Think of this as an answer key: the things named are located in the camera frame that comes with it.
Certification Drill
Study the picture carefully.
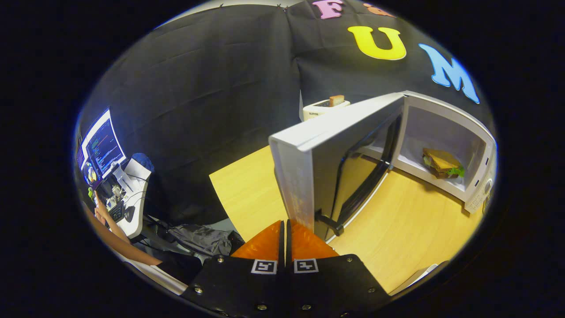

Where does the white toaster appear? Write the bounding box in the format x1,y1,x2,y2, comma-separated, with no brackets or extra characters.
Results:
302,99,351,122

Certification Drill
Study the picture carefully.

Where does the white rectangular tray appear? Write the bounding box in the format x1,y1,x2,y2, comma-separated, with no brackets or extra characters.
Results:
388,264,438,295

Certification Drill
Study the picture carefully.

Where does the white microwave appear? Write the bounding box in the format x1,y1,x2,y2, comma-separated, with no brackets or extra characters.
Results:
268,91,498,241

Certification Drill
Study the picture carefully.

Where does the computer monitor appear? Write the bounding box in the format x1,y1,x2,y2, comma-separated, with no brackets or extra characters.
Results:
79,108,127,179

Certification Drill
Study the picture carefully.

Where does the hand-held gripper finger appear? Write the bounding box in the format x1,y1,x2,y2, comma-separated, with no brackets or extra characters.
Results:
286,220,392,318
182,220,285,318

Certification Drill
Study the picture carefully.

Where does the black keyboard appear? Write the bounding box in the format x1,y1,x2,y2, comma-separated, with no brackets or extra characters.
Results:
108,201,125,223

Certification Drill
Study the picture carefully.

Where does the blue round object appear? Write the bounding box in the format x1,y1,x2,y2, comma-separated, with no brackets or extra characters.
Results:
132,153,155,173

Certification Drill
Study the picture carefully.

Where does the white office desk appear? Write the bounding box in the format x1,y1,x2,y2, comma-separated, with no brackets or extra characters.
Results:
113,159,153,239

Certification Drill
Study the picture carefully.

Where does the lettuce sandwich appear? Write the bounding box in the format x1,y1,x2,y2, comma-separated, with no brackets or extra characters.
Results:
422,148,465,179

